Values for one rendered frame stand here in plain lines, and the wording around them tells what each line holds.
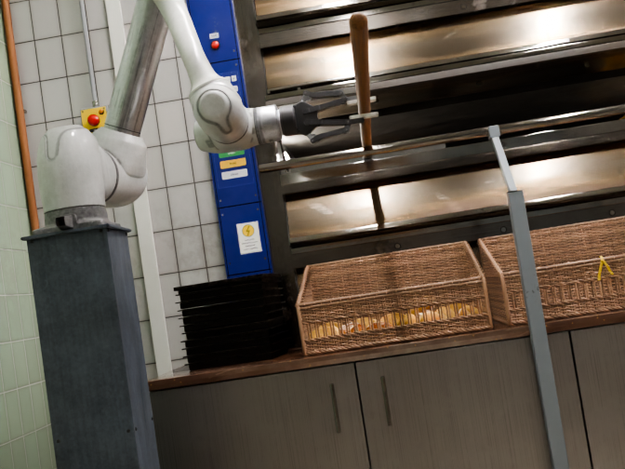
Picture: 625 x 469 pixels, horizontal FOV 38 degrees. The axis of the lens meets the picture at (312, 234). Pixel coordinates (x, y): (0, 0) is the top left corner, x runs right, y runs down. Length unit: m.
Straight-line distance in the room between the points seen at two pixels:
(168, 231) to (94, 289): 1.00
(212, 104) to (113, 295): 0.54
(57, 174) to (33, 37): 1.22
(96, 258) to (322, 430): 0.83
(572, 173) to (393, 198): 0.61
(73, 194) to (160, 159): 0.98
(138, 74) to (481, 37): 1.28
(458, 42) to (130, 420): 1.74
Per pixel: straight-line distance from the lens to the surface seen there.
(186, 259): 3.22
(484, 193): 3.16
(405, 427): 2.63
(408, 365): 2.60
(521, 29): 3.29
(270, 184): 3.18
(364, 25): 1.45
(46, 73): 3.45
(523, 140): 3.20
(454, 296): 2.65
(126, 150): 2.50
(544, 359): 2.58
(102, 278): 2.27
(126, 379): 2.27
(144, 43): 2.54
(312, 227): 3.14
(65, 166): 2.34
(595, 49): 3.15
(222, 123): 2.04
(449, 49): 3.23
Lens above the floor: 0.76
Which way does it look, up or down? 4 degrees up
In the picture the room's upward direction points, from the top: 9 degrees counter-clockwise
